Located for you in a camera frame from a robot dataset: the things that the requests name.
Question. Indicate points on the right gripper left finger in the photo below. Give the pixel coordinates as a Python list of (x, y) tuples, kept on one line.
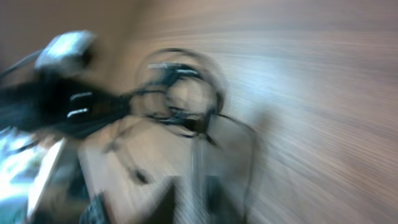
[(164, 210)]

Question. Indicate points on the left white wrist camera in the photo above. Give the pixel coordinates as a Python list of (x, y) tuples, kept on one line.
[(67, 54)]

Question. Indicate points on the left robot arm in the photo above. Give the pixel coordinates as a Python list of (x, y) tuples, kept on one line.
[(41, 180)]

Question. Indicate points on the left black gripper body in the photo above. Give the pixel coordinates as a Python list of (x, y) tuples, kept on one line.
[(79, 109)]

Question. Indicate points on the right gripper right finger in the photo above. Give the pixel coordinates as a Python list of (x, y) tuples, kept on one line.
[(219, 206)]

